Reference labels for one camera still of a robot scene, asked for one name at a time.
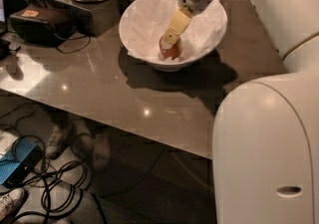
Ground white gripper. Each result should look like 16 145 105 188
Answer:
160 0 211 51

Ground red apple with sticker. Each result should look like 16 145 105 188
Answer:
159 39 182 60

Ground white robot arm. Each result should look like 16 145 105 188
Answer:
178 0 319 224

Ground white bowl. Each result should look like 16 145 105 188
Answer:
118 0 229 73

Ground white crumpled paper liner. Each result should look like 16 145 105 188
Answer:
127 0 224 63

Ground black VR headset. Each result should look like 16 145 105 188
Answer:
9 5 75 47

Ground white shoe under table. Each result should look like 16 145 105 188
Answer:
46 123 74 159

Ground blue box on floor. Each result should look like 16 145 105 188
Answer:
0 138 42 187

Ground white shoe bottom left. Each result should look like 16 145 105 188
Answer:
0 188 25 221

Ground dark square pedestal box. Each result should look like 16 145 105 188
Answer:
52 0 121 36

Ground black headset cable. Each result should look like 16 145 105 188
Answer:
54 33 93 55

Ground black floor cables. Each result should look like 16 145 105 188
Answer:
0 103 108 224

